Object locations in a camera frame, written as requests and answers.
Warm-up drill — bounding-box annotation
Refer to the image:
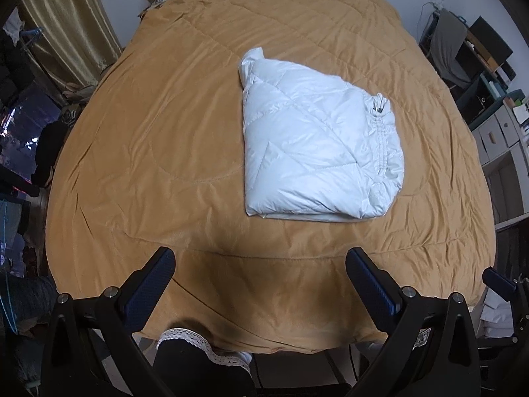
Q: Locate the pile of dark clothes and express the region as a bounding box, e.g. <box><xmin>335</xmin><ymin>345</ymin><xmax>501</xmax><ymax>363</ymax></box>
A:
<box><xmin>0</xmin><ymin>35</ymin><xmax>37</xmax><ymax>110</ymax></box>

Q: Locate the black garment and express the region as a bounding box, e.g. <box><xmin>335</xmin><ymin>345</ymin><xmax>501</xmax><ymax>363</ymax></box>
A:
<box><xmin>30</xmin><ymin>119</ymin><xmax>70</xmax><ymax>188</ymax></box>

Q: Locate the person's lace-trimmed black trouser leg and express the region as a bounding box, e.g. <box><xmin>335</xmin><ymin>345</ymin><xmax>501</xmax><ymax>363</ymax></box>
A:
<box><xmin>154</xmin><ymin>328</ymin><xmax>256</xmax><ymax>397</ymax></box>

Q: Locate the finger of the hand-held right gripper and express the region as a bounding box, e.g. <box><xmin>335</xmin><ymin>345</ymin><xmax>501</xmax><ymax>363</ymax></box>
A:
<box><xmin>481</xmin><ymin>267</ymin><xmax>518</xmax><ymax>299</ymax></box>

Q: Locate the white drawer cabinet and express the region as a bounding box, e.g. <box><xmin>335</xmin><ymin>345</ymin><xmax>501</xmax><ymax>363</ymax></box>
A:
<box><xmin>471</xmin><ymin>101</ymin><xmax>529</xmax><ymax>225</ymax></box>

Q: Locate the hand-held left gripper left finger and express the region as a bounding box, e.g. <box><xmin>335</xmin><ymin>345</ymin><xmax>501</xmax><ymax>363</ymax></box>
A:
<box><xmin>43</xmin><ymin>247</ymin><xmax>183</xmax><ymax>397</ymax></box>

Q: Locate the white down jacket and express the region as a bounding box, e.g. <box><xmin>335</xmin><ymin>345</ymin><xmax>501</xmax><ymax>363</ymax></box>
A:
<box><xmin>238</xmin><ymin>47</ymin><xmax>405</xmax><ymax>219</ymax></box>

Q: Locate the black monitor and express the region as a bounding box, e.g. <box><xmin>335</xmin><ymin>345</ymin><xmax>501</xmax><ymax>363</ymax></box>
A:
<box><xmin>468</xmin><ymin>15</ymin><xmax>514</xmax><ymax>74</ymax></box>

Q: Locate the tan quilted blanket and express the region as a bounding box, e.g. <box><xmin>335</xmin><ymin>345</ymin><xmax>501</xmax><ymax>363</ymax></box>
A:
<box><xmin>45</xmin><ymin>0</ymin><xmax>497</xmax><ymax>355</ymax></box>

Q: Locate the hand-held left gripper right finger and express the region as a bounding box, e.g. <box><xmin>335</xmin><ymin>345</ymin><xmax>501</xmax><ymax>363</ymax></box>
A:
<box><xmin>345</xmin><ymin>247</ymin><xmax>483</xmax><ymax>397</ymax></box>

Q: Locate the white cloth on rack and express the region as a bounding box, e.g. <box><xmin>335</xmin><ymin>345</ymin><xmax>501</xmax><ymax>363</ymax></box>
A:
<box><xmin>6</xmin><ymin>7</ymin><xmax>22</xmax><ymax>45</ymax></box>

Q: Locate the gold curtain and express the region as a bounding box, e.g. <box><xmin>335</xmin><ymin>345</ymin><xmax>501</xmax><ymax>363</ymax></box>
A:
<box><xmin>20</xmin><ymin>0</ymin><xmax>123</xmax><ymax>88</ymax></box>

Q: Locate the grey cloth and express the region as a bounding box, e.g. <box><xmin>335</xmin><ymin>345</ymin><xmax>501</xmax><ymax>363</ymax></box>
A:
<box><xmin>0</xmin><ymin>274</ymin><xmax>59</xmax><ymax>333</ymax></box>

